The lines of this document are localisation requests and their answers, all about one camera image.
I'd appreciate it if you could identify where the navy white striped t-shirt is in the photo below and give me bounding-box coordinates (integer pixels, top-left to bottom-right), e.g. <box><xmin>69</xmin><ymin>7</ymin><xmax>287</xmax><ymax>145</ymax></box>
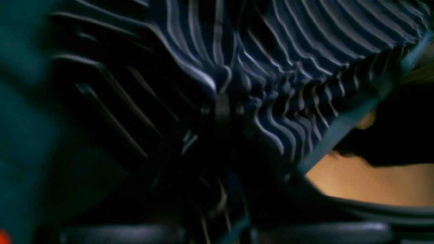
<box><xmin>50</xmin><ymin>0</ymin><xmax>433</xmax><ymax>221</ymax></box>

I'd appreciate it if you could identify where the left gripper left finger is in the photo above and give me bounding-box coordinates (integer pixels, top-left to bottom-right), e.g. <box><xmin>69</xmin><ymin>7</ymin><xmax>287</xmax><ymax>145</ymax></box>
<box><xmin>59</xmin><ymin>224</ymin><xmax>185</xmax><ymax>244</ymax></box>

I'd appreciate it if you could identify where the light blue table cloth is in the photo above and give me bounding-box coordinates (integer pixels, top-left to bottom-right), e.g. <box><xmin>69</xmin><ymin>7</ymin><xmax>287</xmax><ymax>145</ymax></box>
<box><xmin>0</xmin><ymin>0</ymin><xmax>125</xmax><ymax>244</ymax></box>

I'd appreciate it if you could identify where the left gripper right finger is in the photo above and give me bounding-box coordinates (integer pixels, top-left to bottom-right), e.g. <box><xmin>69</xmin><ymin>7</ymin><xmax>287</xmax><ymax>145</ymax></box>
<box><xmin>258</xmin><ymin>222</ymin><xmax>394</xmax><ymax>244</ymax></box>

